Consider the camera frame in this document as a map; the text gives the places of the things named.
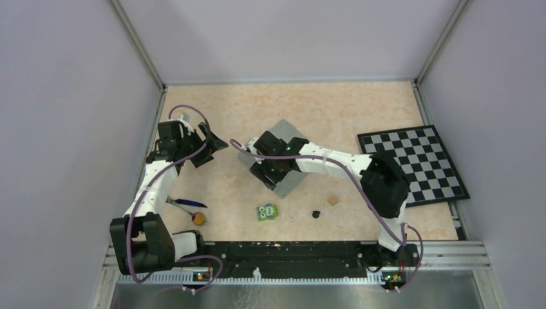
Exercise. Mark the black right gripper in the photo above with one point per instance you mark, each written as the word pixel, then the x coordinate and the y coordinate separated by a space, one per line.
pixel 259 168

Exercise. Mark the blue pen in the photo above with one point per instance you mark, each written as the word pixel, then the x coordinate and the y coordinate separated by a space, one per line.
pixel 182 202

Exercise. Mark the red yellow ball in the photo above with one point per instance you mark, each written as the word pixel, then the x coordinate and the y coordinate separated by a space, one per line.
pixel 199 218

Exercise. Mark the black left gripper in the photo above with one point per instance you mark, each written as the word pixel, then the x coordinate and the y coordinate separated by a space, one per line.
pixel 196 136

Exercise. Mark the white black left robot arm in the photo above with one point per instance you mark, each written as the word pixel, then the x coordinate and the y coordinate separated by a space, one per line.
pixel 141 241

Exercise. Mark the aluminium frame rail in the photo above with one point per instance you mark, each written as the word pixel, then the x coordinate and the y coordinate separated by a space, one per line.
pixel 433 256

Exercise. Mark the black white checkerboard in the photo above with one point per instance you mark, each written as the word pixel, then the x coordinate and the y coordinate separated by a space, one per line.
pixel 424 159

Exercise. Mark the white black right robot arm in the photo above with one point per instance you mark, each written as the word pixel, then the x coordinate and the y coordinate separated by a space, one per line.
pixel 382 183

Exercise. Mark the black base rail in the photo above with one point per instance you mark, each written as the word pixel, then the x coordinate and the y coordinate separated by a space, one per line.
pixel 302 259

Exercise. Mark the green owl toy block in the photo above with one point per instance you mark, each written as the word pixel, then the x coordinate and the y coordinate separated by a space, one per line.
pixel 267 212

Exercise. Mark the small tan wooden block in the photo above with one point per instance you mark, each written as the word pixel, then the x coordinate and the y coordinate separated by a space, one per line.
pixel 333 200

